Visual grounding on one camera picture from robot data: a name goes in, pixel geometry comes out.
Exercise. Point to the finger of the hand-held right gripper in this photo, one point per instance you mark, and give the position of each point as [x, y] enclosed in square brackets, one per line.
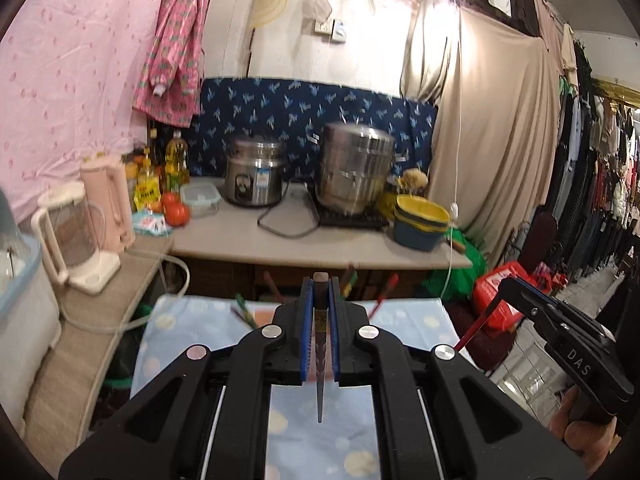
[520, 292]

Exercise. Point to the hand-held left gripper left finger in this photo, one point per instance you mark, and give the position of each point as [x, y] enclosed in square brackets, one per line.
[306, 325]

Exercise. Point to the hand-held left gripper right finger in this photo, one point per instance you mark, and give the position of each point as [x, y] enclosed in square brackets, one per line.
[334, 325]

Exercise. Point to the dark chopstick gold band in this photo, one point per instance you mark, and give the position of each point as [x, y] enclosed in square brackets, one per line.
[320, 350]

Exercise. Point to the dark brown chopstick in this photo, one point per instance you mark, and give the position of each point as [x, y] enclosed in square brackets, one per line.
[272, 287]

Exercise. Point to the red chopstick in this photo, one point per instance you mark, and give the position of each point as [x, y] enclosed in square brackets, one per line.
[475, 327]
[384, 292]

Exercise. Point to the person's right hand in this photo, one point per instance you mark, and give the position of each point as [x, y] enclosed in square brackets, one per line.
[585, 435]

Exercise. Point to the red plastic bag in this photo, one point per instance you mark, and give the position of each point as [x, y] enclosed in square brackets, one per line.
[495, 290]

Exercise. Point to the dark chair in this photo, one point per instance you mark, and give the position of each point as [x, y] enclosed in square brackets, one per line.
[537, 240]

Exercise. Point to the green bag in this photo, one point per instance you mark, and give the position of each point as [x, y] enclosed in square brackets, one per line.
[457, 272]

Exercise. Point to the black induction cooker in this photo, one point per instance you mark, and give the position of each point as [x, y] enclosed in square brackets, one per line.
[345, 219]

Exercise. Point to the blue polka dot cloth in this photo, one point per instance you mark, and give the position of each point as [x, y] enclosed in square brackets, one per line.
[200, 320]

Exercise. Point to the yellow and blue basins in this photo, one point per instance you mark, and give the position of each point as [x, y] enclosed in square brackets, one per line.
[417, 225]

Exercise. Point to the yellow jar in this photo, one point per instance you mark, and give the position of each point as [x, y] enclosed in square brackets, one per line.
[389, 200]

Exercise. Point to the row of hanging clothes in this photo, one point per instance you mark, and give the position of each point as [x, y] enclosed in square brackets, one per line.
[595, 170]

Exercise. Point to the beige scrub sponge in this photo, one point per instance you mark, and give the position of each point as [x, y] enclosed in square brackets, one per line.
[414, 181]

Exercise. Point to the steel rice cooker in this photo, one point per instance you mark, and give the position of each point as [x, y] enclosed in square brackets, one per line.
[252, 175]

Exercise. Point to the beige curtain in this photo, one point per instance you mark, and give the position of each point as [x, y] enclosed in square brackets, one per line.
[495, 135]

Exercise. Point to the steel steamer pot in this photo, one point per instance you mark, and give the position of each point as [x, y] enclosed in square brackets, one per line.
[352, 165]

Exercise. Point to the clear food container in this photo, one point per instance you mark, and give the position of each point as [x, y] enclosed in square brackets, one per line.
[200, 200]

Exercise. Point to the red tomato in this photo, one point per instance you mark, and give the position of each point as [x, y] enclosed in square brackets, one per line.
[178, 214]
[170, 199]

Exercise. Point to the tissue packet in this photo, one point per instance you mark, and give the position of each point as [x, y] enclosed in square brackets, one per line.
[149, 224]

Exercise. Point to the yellow seasoning bottle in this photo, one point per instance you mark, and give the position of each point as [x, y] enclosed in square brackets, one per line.
[147, 190]

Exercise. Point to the cooking oil bottle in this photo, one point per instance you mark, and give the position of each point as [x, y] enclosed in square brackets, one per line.
[177, 160]

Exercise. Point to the blue leaf print cloth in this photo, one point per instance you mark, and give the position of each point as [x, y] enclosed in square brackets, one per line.
[280, 105]

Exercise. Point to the pink electric kettle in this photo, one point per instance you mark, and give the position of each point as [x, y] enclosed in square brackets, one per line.
[107, 200]

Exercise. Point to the white bin blue lid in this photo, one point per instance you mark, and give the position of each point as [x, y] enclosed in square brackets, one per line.
[25, 330]

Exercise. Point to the pink floral garment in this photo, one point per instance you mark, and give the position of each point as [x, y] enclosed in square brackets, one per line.
[175, 50]

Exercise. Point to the pink curtain cloth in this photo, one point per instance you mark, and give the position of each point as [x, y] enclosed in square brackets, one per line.
[70, 75]

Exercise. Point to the white wall switch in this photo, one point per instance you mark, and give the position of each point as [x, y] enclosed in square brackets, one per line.
[339, 31]

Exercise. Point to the wall socket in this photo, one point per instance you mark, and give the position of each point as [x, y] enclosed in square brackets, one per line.
[323, 27]

